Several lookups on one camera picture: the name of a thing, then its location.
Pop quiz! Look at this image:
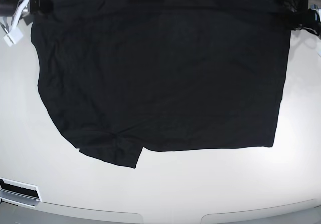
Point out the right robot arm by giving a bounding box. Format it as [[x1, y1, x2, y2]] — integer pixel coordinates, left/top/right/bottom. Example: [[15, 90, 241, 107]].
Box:
[[1, 0, 54, 17]]

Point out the black t-shirt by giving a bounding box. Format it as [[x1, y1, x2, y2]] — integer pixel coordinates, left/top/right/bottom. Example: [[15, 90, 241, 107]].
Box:
[[31, 0, 291, 168]]

